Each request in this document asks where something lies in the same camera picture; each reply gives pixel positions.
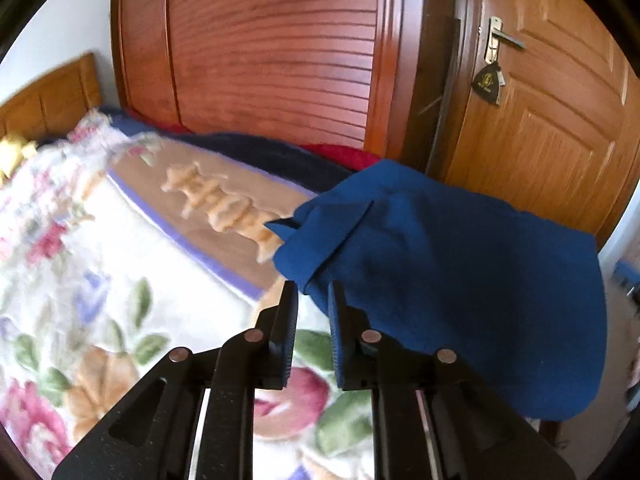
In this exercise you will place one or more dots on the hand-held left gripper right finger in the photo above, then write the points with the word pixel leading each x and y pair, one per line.
pixel 340 345

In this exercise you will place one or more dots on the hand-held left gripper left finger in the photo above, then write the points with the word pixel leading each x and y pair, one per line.
pixel 285 340

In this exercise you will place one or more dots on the blue suit jacket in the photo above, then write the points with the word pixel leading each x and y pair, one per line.
pixel 450 270

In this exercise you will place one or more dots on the red bed sheet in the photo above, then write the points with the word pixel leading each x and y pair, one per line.
pixel 340 155

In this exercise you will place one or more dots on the floral blanket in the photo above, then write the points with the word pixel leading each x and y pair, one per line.
pixel 100 270

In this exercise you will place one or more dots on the wooden slatted wardrobe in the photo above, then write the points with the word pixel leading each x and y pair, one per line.
pixel 275 50

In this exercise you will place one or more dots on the black key fob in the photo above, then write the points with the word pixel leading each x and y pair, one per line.
pixel 489 82

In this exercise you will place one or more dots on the wooden door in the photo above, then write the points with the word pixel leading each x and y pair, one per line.
pixel 545 110

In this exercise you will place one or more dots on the yellow plush toy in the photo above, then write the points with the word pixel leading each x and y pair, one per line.
pixel 12 157

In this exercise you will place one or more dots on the wooden bed headboard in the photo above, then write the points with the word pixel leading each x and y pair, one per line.
pixel 55 95

